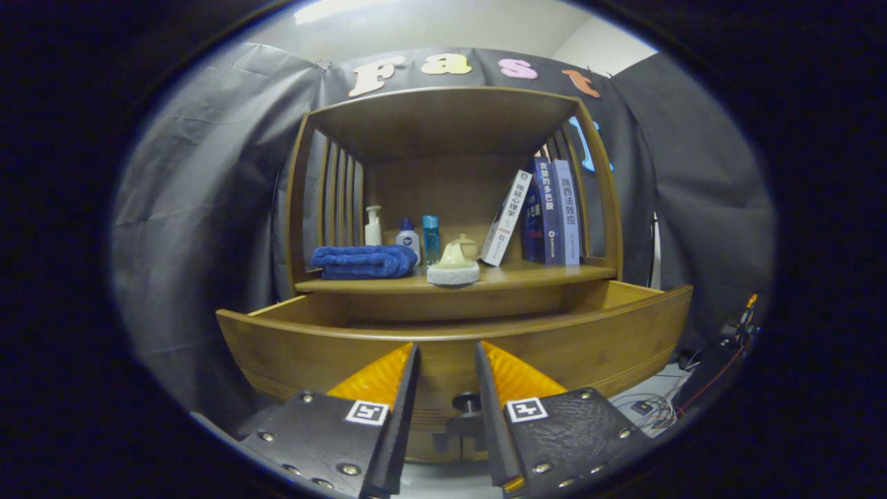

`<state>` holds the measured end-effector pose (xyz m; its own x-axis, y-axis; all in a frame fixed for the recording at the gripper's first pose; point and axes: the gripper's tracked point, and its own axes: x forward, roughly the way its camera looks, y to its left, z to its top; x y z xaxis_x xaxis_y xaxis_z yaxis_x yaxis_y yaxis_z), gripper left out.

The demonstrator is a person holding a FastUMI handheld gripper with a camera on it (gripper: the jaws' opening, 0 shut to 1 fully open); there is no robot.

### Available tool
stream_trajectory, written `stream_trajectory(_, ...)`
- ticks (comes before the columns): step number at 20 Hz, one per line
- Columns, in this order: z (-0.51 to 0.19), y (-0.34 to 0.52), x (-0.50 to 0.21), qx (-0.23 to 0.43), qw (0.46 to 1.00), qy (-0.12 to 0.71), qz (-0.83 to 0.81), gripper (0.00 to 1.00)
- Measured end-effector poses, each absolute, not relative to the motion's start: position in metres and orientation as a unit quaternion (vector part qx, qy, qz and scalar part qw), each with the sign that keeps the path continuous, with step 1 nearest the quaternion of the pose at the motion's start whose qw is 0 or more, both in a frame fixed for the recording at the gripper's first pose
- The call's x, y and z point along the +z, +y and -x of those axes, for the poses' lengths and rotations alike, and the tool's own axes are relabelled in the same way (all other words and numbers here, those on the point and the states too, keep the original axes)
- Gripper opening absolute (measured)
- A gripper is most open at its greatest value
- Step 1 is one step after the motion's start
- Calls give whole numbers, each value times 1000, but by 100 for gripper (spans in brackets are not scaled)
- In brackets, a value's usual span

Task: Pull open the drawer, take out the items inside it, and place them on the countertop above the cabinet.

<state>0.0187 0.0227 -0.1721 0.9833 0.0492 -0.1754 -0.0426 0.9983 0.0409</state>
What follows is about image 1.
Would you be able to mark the cream brush with white sponge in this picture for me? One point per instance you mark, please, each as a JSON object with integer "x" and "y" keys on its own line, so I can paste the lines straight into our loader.
{"x": 454, "y": 267}

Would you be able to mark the wooden countertop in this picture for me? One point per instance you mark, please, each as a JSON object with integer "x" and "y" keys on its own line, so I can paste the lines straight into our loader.
{"x": 540, "y": 274}

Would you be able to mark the blue folded towel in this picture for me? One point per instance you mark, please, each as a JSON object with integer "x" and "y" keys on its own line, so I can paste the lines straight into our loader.
{"x": 360, "y": 262}

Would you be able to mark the wooden cabinet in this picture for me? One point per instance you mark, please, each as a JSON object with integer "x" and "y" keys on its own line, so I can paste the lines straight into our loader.
{"x": 443, "y": 118}

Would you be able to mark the wooden drawer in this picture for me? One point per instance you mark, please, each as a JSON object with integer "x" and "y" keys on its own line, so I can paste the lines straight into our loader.
{"x": 589, "y": 346}

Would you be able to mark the dark box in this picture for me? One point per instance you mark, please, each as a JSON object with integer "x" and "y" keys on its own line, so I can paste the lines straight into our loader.
{"x": 707, "y": 381}

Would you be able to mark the white bottle with blue cap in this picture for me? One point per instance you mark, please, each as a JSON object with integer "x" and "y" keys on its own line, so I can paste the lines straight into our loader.
{"x": 409, "y": 239}

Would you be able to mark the black drawer knob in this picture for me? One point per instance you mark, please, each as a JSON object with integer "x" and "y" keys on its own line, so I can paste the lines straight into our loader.
{"x": 466, "y": 402}

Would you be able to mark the light blue book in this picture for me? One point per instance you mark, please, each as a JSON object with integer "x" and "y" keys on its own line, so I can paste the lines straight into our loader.
{"x": 567, "y": 215}

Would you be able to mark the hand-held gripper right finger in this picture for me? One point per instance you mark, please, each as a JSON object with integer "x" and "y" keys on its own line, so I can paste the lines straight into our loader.
{"x": 493, "y": 416}

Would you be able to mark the dark blue book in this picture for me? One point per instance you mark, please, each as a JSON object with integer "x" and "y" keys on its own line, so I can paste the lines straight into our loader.
{"x": 544, "y": 215}

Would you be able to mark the white book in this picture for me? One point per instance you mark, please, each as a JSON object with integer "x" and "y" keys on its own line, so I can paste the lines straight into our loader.
{"x": 507, "y": 222}

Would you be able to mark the cream lidded teacup with saucer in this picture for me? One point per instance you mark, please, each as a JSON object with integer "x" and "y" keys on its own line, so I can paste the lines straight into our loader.
{"x": 469, "y": 246}

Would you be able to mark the white pump bottle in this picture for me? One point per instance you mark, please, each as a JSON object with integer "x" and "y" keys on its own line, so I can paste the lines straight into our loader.
{"x": 373, "y": 232}

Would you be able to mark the clear blue bottle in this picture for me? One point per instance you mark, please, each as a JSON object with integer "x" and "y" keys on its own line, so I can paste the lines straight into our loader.
{"x": 431, "y": 239}

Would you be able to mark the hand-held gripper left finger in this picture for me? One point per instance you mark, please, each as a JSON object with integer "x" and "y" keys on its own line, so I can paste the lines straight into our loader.
{"x": 402, "y": 416}

